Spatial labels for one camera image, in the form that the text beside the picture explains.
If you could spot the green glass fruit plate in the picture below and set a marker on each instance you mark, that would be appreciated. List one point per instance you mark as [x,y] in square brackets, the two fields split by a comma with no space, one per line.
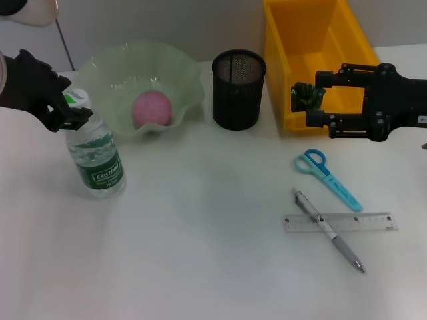
[113,73]

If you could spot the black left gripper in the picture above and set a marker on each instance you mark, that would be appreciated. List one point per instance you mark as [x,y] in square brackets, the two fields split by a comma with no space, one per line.
[30,86]

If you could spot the blue scissors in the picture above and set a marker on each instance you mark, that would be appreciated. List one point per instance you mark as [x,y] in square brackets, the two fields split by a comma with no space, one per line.
[333,181]

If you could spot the black mesh pen holder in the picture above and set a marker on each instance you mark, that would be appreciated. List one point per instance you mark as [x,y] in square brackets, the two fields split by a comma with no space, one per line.
[237,96]

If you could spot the clear plastic ruler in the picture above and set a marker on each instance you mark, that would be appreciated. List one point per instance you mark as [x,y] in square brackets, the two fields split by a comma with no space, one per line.
[367,222]

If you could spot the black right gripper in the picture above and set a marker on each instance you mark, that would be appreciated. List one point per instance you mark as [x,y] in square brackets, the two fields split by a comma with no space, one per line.
[393,103]

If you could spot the white grey pen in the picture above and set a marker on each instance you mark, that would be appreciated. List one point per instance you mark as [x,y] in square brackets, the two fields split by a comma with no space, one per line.
[328,230]

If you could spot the clear green-label water bottle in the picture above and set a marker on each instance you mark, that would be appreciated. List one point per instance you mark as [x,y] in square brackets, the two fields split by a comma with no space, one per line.
[100,160]

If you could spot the pink peach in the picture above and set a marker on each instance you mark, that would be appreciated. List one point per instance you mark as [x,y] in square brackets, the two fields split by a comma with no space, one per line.
[151,108]

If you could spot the green plastic wrapper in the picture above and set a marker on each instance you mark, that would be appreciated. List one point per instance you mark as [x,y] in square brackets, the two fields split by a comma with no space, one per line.
[302,98]

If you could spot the yellow plastic bin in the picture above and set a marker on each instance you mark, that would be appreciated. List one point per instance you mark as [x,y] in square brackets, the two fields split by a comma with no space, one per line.
[300,33]

